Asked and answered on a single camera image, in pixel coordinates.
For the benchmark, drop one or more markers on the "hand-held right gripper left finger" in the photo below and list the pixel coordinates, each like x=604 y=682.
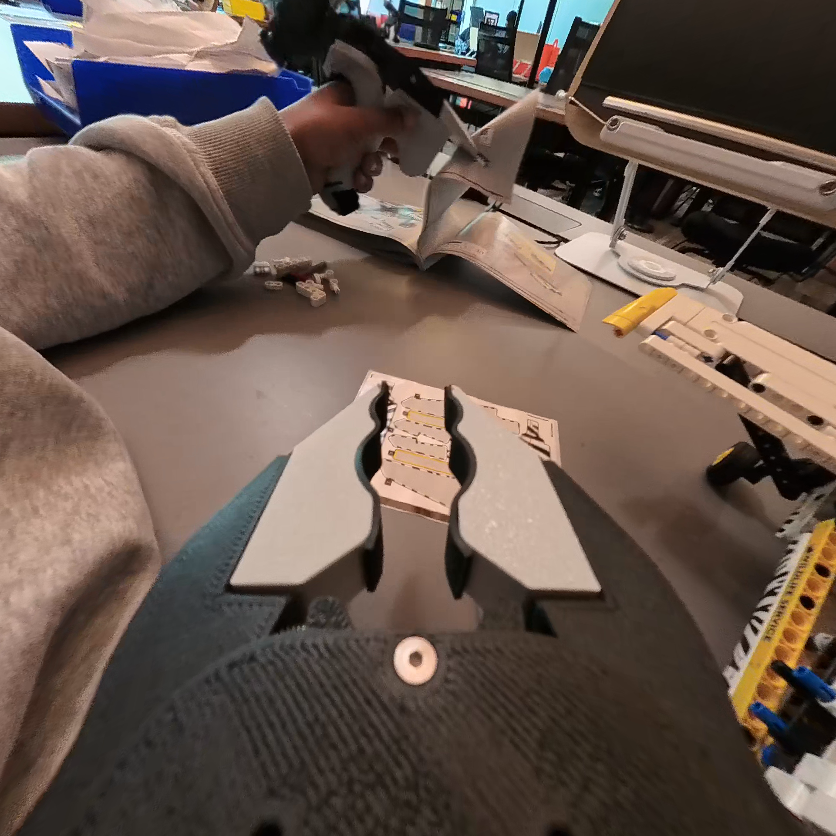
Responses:
x=307 y=516

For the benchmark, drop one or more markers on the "crumpled white paper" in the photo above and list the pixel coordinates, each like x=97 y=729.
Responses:
x=163 y=32

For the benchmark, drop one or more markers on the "lego instruction booklet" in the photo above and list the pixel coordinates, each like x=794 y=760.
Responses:
x=509 y=261

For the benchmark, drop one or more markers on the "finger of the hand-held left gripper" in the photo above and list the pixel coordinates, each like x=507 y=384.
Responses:
x=460 y=130

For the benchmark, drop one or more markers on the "person's left forearm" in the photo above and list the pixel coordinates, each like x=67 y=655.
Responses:
x=130 y=215

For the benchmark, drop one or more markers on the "zebra print sticker sheet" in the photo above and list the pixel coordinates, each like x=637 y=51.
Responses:
x=418 y=470

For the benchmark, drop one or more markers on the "black office chair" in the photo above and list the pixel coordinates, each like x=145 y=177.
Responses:
x=495 y=49

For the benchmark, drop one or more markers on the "blue plastic bin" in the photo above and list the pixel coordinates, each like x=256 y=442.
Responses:
x=163 y=91

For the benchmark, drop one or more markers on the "person's grey sweater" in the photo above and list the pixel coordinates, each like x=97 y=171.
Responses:
x=59 y=555

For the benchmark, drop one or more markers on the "pile of small lego pieces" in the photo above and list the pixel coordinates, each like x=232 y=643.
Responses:
x=307 y=287

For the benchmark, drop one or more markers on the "wooden background desk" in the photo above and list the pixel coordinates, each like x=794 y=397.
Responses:
x=496 y=88

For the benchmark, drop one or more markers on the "white yellow lego model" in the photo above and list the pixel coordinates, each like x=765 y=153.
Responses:
x=718 y=352

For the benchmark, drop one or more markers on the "person's left hand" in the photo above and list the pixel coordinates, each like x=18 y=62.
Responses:
x=339 y=137

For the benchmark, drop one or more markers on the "tilted screen on white stand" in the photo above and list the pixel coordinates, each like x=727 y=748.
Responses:
x=718 y=59

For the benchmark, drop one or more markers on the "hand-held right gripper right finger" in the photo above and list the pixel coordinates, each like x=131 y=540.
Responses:
x=522 y=516

